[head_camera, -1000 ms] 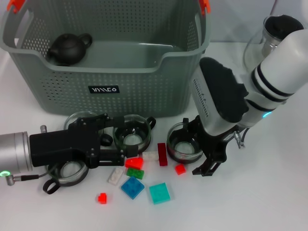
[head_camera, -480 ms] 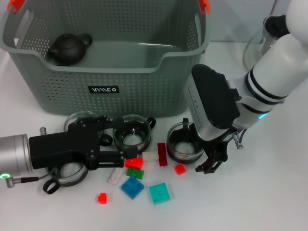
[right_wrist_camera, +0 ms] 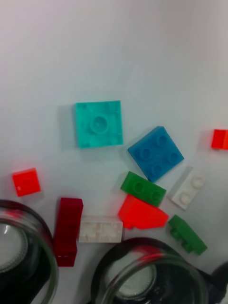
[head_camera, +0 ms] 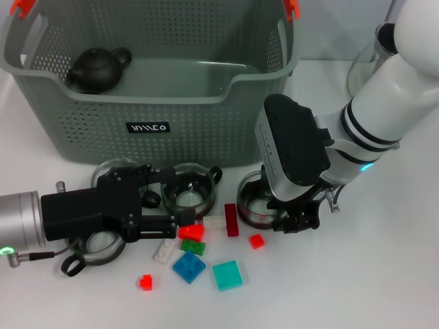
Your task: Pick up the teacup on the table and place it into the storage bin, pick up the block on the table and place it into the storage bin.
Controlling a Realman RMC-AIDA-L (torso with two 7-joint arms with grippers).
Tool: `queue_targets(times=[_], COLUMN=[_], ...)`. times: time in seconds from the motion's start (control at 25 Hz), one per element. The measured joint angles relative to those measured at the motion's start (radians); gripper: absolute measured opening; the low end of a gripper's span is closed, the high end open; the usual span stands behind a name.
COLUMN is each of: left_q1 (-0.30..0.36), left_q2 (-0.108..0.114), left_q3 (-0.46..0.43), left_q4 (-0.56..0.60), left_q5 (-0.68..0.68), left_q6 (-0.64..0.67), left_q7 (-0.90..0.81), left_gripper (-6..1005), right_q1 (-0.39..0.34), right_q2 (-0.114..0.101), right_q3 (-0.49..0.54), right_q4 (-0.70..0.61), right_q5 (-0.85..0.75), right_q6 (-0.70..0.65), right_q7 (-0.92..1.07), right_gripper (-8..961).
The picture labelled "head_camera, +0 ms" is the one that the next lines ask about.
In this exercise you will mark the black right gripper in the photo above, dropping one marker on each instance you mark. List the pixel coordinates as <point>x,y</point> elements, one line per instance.
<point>302,202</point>

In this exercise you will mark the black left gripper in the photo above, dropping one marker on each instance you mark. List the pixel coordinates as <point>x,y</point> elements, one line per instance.
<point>85,209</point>

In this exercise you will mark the glass teacup with black sleeve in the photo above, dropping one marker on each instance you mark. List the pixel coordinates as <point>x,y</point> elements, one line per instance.
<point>103,247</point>
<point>188,202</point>
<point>103,167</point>
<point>254,209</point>

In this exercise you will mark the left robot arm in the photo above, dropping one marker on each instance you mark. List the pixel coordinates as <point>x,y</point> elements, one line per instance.
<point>20,222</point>

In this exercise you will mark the grey perforated storage basket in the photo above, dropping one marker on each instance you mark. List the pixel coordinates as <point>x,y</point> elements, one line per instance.
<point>205,137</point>

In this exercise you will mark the bright red sloped brick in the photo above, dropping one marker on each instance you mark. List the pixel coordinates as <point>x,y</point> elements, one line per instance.
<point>190,233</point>

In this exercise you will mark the small red brick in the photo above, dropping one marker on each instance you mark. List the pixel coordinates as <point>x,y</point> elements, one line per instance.
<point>145,282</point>
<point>256,241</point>

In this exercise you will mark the white flat plate brick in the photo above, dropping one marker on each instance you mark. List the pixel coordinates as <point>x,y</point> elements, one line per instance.
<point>164,253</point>

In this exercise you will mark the green rectangular brick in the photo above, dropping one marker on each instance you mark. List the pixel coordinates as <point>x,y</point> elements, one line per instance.
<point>193,246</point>

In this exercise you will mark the white thick brick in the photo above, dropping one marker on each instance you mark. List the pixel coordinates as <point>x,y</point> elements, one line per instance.
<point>214,222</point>

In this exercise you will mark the dark red long brick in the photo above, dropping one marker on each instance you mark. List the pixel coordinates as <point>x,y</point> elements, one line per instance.
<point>231,219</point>

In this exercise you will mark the blue square brick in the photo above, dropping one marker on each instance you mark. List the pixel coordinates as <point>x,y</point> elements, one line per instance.
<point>188,267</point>

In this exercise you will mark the teal square brick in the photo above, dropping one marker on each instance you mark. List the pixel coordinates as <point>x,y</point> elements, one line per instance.
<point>227,276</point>

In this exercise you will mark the black clay teapot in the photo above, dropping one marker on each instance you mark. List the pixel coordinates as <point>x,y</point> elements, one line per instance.
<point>96,70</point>

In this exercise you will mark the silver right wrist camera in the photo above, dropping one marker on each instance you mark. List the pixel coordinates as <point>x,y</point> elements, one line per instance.
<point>295,147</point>

